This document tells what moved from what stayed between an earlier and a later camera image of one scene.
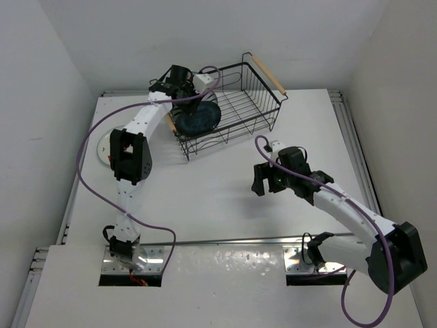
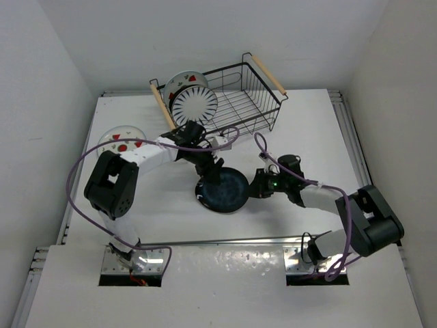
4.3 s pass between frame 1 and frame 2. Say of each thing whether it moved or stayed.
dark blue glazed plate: moved
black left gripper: moved
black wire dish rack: stayed
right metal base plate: stayed
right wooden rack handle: stayed
